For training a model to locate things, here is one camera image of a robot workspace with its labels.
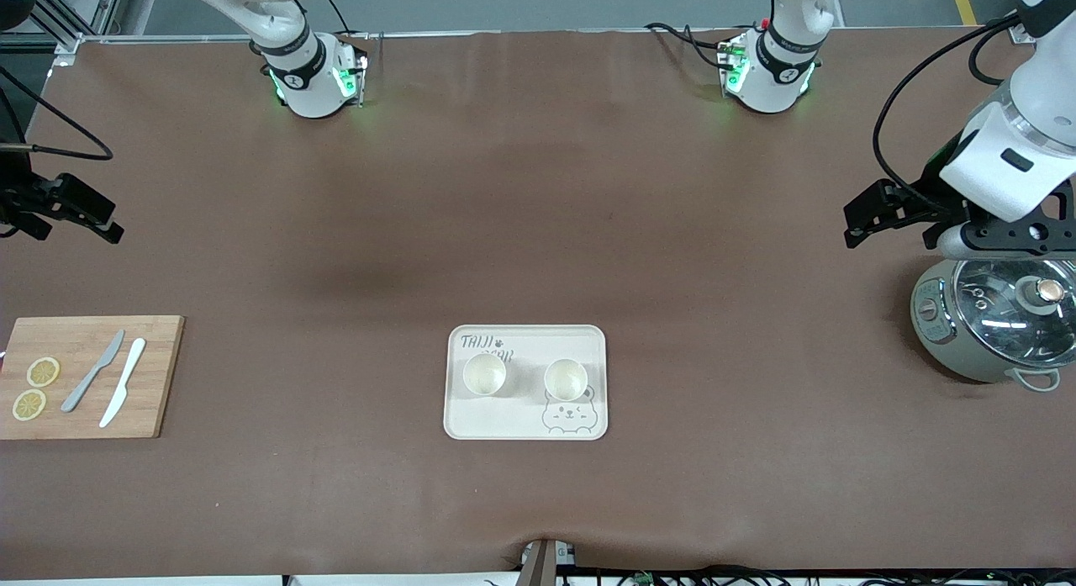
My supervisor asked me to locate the black left base cable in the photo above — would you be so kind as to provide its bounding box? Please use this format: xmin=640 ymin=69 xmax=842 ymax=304
xmin=645 ymin=21 xmax=732 ymax=70

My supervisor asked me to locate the grey plastic knife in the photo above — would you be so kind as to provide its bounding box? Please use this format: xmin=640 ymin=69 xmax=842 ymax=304
xmin=61 ymin=330 xmax=125 ymax=414

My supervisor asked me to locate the grey camera stand bracket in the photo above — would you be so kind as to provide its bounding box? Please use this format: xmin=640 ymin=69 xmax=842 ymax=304
xmin=520 ymin=537 xmax=577 ymax=586

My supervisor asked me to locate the aluminium frame with black struts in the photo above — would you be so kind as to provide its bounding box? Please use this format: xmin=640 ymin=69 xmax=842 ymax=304
xmin=17 ymin=0 xmax=127 ymax=53

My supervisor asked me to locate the beige bear print tray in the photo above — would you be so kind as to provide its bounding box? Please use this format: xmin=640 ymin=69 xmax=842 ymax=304
xmin=443 ymin=324 xmax=609 ymax=441

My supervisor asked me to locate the white plastic knife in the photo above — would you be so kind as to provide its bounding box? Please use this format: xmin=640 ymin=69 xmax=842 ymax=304
xmin=99 ymin=338 xmax=146 ymax=429

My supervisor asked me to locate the bamboo cutting board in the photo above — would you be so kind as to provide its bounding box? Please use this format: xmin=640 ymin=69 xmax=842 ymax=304
xmin=0 ymin=315 xmax=185 ymax=440

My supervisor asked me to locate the grey electric cooking pot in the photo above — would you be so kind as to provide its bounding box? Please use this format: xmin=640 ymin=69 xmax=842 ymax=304
xmin=910 ymin=256 xmax=1076 ymax=392

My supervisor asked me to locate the white plastic cup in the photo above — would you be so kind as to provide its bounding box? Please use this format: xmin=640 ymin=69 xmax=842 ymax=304
xmin=462 ymin=353 xmax=508 ymax=399
xmin=544 ymin=358 xmax=588 ymax=402

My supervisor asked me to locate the brown table mat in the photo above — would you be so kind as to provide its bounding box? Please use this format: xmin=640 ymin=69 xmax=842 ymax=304
xmin=0 ymin=27 xmax=1076 ymax=580

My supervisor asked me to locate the black right base cable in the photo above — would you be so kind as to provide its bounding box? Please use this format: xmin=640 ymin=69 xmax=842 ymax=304
xmin=315 ymin=0 xmax=354 ymax=36

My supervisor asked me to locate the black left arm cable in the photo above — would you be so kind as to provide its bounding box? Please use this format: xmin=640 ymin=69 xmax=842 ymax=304
xmin=873 ymin=13 xmax=1022 ymax=207

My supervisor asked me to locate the glass pot lid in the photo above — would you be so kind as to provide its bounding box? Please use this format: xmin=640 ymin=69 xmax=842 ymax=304
xmin=950 ymin=258 xmax=1076 ymax=367

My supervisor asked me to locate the black base cable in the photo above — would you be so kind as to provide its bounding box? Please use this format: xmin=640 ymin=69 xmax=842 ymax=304
xmin=645 ymin=21 xmax=732 ymax=70
xmin=315 ymin=0 xmax=354 ymax=36

